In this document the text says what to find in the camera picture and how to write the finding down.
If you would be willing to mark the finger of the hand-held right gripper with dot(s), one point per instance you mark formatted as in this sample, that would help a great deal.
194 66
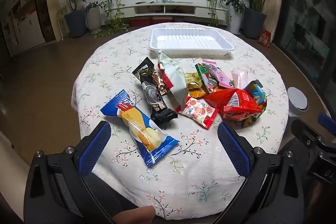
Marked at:
304 132
326 120

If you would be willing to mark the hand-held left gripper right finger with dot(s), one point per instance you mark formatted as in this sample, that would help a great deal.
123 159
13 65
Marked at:
233 151

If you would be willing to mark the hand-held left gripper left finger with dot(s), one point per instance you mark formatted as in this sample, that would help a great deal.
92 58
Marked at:
94 151

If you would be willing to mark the red chip bag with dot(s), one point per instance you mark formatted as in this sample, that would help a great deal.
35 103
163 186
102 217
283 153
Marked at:
233 103

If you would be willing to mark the blue cake packet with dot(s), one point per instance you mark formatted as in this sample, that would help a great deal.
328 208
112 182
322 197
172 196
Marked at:
139 127

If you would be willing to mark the white red-trimmed snack packet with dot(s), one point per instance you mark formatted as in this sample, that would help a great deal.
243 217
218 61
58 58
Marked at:
199 111

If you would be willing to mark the blue yellow chip bag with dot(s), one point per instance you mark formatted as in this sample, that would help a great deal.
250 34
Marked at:
257 94

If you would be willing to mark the pale pink sachet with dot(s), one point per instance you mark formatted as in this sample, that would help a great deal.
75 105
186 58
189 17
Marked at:
239 77

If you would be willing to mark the long black gold packet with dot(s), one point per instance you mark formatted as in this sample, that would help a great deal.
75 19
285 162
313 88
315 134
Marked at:
155 103

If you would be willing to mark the gold foil packet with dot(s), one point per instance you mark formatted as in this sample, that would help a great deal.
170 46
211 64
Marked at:
193 81

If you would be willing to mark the green red snack packet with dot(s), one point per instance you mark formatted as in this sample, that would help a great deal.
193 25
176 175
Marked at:
204 71

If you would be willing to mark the long white grey packet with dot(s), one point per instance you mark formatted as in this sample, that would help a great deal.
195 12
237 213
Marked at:
173 77

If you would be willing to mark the brown shiny snack packet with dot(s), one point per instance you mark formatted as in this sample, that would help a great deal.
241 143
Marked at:
161 81

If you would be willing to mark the white plastic tray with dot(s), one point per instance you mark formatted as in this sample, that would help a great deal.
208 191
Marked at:
189 39

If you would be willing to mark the person's left hand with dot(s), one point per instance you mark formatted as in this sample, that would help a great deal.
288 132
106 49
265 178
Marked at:
136 214

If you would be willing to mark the dark chair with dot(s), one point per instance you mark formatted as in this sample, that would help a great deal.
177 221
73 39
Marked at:
304 37

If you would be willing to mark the red paper bag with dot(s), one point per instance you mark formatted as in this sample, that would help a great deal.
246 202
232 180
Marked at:
264 39

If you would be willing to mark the glass sliding door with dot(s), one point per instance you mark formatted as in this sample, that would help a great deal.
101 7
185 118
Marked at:
304 3

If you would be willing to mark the bushy plant in white pot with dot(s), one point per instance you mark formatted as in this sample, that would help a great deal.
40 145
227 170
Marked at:
235 19

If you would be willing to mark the small plant in ribbed pot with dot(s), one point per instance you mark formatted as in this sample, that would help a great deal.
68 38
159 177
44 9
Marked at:
93 18

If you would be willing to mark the red storage box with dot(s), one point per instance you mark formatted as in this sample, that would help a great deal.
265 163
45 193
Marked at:
139 22
161 21

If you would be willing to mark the trailing vine plant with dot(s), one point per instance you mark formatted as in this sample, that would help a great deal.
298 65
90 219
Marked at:
215 6
114 11

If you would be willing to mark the white low television cabinet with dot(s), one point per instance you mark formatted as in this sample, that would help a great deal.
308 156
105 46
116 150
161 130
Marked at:
168 9

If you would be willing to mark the built-in wall cabinet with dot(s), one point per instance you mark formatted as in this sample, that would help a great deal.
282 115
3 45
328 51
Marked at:
23 16

